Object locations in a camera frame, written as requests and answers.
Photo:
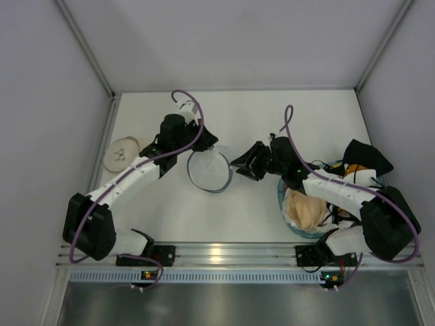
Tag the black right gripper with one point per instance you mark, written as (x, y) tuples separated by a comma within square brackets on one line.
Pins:
[(262, 159)]

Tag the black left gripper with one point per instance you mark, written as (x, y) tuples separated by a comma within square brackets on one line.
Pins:
[(202, 138)]

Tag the white mesh laundry bag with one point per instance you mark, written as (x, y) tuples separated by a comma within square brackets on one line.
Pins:
[(210, 170)]

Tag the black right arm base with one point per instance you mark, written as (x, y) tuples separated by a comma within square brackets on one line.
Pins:
[(336, 271)]

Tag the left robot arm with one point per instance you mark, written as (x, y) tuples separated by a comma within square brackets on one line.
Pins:
[(89, 224)]

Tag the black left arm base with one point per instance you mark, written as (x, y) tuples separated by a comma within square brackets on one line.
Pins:
[(154, 259)]

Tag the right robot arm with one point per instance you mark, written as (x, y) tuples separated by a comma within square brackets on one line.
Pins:
[(387, 223)]

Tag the beige bra in basin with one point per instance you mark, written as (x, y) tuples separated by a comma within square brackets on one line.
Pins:
[(302, 211)]

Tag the beige mesh laundry bag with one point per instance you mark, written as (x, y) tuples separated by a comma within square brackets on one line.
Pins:
[(121, 153)]

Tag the black bra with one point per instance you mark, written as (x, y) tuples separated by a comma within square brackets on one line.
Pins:
[(367, 156)]

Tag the light blue plastic basin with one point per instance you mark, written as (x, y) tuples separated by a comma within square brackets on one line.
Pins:
[(348, 193)]

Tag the yellow orange garment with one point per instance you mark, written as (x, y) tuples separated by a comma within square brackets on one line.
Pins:
[(353, 168)]

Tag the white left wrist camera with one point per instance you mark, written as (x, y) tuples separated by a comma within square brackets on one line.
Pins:
[(188, 110)]

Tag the black strappy garment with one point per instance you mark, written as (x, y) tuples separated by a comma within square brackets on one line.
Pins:
[(336, 215)]

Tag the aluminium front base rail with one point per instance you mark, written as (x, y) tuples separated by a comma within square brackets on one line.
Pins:
[(220, 255)]

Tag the aluminium frame rail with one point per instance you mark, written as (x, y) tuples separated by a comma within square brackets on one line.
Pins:
[(84, 46)]

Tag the perforated cable duct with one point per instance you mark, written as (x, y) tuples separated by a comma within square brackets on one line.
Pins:
[(203, 276)]

